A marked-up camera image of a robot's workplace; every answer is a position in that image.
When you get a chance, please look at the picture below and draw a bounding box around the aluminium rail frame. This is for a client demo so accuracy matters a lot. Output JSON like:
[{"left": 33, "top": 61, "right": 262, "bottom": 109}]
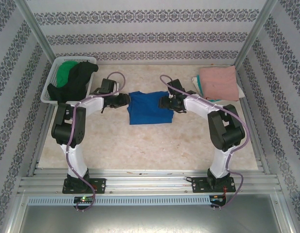
[{"left": 17, "top": 167, "right": 283, "bottom": 195}]

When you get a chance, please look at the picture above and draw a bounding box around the blue printed t-shirt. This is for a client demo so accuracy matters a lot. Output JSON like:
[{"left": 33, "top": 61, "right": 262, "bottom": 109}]
[{"left": 127, "top": 91, "right": 175, "bottom": 126}]

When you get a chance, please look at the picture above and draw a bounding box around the green t-shirt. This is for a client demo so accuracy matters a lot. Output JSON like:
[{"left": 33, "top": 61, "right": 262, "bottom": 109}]
[{"left": 55, "top": 60, "right": 78, "bottom": 88}]

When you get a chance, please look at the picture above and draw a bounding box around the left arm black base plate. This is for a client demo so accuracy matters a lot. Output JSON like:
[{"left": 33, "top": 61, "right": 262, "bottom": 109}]
[{"left": 62, "top": 178, "right": 107, "bottom": 195}]

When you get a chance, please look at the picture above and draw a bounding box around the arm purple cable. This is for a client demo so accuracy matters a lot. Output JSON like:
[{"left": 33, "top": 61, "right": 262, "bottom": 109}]
[
  {"left": 66, "top": 72, "right": 127, "bottom": 212},
  {"left": 159, "top": 74, "right": 250, "bottom": 212}
]

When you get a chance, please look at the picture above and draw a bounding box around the right aluminium corner post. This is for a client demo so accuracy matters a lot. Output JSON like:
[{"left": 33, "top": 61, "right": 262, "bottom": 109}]
[{"left": 233, "top": 0, "right": 279, "bottom": 70}]

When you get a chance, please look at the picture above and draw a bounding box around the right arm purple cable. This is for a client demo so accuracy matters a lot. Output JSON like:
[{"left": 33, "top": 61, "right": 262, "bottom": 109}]
[{"left": 159, "top": 74, "right": 250, "bottom": 212}]

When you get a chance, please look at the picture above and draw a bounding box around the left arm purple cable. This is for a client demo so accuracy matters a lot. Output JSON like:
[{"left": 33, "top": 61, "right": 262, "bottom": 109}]
[{"left": 66, "top": 72, "right": 127, "bottom": 212}]

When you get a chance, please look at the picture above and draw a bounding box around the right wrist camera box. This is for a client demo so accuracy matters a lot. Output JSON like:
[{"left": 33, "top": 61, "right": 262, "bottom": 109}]
[{"left": 167, "top": 79, "right": 183, "bottom": 97}]

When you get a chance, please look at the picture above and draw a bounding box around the aluminium corner post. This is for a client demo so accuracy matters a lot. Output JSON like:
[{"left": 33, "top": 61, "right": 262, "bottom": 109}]
[
  {"left": 15, "top": 0, "right": 63, "bottom": 71},
  {"left": 233, "top": 0, "right": 279, "bottom": 70}
]

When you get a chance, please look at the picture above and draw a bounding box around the black t-shirt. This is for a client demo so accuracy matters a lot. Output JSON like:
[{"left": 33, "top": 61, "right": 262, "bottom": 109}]
[{"left": 47, "top": 61, "right": 100, "bottom": 107}]

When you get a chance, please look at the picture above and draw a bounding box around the white plastic laundry basket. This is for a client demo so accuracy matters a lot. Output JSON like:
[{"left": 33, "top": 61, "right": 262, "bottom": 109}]
[{"left": 40, "top": 56, "right": 97, "bottom": 106}]

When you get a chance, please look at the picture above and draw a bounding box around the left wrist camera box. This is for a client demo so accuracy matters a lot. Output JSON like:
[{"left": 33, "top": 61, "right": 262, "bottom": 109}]
[{"left": 99, "top": 78, "right": 117, "bottom": 94}]

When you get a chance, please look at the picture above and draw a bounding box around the left aluminium corner post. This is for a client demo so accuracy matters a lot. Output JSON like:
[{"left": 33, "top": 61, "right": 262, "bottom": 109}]
[{"left": 15, "top": 0, "right": 63, "bottom": 71}]

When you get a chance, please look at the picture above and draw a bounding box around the circuit board with green light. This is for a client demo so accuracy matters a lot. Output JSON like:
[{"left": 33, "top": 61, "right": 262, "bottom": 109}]
[{"left": 74, "top": 196, "right": 96, "bottom": 204}]

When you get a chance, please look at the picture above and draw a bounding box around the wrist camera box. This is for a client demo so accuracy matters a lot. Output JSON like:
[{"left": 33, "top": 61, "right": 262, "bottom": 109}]
[
  {"left": 167, "top": 79, "right": 183, "bottom": 97},
  {"left": 99, "top": 78, "right": 117, "bottom": 94}
]

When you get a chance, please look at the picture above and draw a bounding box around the metal bottom panel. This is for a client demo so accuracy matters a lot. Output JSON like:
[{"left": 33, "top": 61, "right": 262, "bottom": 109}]
[{"left": 3, "top": 193, "right": 296, "bottom": 233}]

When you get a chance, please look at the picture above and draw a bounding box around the pink folded t-shirt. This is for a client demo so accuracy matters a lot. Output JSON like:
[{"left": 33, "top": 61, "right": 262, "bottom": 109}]
[{"left": 199, "top": 65, "right": 240, "bottom": 102}]

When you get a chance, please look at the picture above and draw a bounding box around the slotted grey cable duct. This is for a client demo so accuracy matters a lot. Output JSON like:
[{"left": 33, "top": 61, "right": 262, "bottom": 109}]
[{"left": 27, "top": 195, "right": 212, "bottom": 206}]

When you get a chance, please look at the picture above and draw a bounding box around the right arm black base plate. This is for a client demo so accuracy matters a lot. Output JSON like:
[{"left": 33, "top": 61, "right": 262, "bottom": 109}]
[{"left": 191, "top": 176, "right": 236, "bottom": 194}]

